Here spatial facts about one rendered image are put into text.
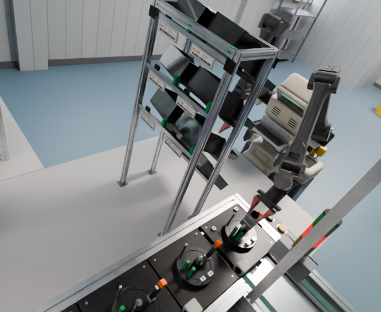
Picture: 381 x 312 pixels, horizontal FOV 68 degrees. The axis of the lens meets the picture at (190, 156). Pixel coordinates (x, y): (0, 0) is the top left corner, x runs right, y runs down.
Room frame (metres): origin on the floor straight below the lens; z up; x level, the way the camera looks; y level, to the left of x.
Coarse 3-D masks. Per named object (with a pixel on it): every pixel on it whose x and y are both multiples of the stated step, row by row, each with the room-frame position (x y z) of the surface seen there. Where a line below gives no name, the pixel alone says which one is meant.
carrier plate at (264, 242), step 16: (240, 208) 0.89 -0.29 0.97; (208, 224) 0.74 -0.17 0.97; (224, 224) 0.77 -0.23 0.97; (256, 224) 0.84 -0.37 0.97; (208, 240) 0.68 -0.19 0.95; (224, 240) 0.70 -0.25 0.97; (272, 240) 0.78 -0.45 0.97; (224, 256) 0.63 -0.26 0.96; (240, 256) 0.65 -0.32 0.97; (256, 256) 0.68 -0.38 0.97
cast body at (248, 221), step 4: (248, 212) 0.75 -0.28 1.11; (252, 212) 0.75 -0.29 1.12; (256, 212) 0.75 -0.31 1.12; (248, 216) 0.73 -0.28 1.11; (252, 216) 0.74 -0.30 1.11; (256, 216) 0.74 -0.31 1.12; (260, 216) 0.75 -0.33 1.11; (244, 220) 0.73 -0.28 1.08; (248, 220) 0.73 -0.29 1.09; (252, 220) 0.72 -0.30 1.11; (256, 220) 0.73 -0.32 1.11; (240, 224) 0.73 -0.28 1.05; (244, 224) 0.72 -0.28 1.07; (248, 224) 0.72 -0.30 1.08; (252, 224) 0.72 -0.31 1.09; (240, 228) 0.71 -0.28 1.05; (248, 228) 0.71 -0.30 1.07
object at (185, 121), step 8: (184, 112) 0.84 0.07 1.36; (184, 120) 0.82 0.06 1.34; (192, 120) 0.81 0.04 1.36; (200, 120) 0.91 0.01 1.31; (184, 128) 0.80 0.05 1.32; (192, 128) 0.79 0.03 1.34; (200, 128) 0.78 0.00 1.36; (184, 136) 0.78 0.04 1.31; (192, 136) 0.77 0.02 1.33; (216, 136) 0.80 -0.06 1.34; (192, 144) 0.75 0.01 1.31; (208, 144) 0.79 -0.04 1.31; (216, 144) 0.82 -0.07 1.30; (224, 144) 0.84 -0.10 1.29; (208, 152) 0.80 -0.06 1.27; (216, 152) 0.83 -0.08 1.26; (232, 152) 0.94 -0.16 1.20
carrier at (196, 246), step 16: (176, 240) 0.62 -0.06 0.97; (192, 240) 0.64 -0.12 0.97; (160, 256) 0.53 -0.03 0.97; (176, 256) 0.56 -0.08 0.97; (192, 256) 0.57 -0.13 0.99; (160, 272) 0.48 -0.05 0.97; (176, 272) 0.50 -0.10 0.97; (192, 272) 0.49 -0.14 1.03; (208, 272) 0.52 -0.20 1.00; (224, 272) 0.57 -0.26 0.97; (176, 288) 0.45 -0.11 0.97; (192, 288) 0.47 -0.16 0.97; (208, 288) 0.49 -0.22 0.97; (224, 288) 0.51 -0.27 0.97; (192, 304) 0.41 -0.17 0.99; (208, 304) 0.44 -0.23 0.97
